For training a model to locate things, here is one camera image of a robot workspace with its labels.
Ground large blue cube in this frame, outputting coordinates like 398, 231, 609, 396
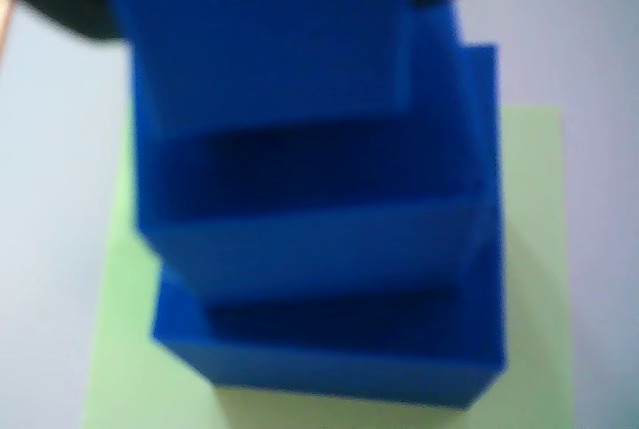
151, 42, 509, 410

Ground small blue cube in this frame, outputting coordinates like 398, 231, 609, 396
93, 0, 416, 140

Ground green paper square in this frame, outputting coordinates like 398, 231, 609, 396
77, 104, 563, 429

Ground medium blue cube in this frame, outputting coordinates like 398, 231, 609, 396
130, 0, 488, 300

